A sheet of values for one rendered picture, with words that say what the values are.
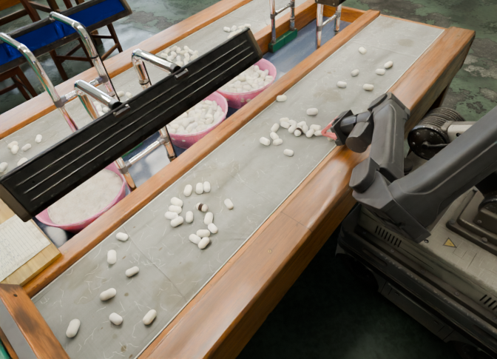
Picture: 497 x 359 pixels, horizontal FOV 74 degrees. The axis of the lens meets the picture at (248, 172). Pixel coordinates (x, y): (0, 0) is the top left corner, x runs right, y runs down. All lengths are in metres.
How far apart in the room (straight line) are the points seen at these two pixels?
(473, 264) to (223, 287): 0.79
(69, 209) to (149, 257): 0.32
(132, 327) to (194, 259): 0.19
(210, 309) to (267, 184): 0.38
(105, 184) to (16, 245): 0.28
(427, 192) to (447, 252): 0.76
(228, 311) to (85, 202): 0.55
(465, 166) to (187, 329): 0.58
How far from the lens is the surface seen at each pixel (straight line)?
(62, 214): 1.09
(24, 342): 0.78
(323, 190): 0.91
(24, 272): 0.98
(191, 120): 1.22
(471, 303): 1.32
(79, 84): 0.78
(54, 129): 1.42
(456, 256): 1.25
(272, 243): 0.81
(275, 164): 1.00
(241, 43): 0.84
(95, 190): 1.11
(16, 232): 1.06
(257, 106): 1.18
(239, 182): 0.96
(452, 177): 0.49
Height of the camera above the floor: 1.47
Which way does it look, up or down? 47 degrees down
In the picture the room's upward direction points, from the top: 7 degrees counter-clockwise
